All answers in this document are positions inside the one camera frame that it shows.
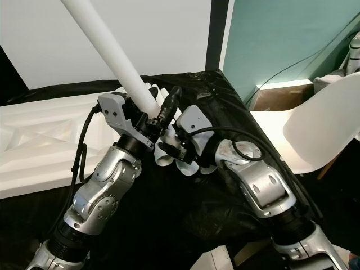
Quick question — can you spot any grey metallic device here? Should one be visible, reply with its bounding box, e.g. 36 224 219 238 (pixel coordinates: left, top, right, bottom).
346 31 360 74

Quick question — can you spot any white plastic shell chair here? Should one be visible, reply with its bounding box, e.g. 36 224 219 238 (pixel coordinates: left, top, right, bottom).
250 87 360 181

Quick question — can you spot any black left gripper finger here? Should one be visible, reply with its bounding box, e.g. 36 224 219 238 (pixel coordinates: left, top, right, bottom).
157 85 184 122

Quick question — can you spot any dark grey post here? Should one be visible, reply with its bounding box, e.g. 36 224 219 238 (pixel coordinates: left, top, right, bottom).
205 0 230 71

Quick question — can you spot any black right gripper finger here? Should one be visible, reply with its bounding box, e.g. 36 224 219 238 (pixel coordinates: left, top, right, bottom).
156 142 184 161

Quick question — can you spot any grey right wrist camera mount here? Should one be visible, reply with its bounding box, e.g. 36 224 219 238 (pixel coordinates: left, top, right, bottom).
179 105 212 141

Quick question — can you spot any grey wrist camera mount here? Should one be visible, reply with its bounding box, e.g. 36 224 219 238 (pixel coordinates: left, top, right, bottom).
97 92 156 151
179 105 212 141

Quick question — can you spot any thin black wall cable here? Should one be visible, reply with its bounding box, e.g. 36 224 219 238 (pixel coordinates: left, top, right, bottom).
243 19 360 106

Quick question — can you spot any large white board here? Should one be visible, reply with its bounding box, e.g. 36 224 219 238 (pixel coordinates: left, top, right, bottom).
0 0 213 91

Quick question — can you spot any black plastic sheet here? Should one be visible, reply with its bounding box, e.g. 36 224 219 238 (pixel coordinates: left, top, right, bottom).
0 70 338 270

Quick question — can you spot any light grey cushion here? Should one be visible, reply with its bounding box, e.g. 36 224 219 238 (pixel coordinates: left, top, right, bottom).
312 70 347 93

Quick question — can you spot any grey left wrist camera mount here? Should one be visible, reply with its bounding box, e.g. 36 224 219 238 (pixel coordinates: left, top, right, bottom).
97 92 156 151

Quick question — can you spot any white plastic children table top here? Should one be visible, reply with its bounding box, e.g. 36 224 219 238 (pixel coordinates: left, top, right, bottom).
0 92 118 199

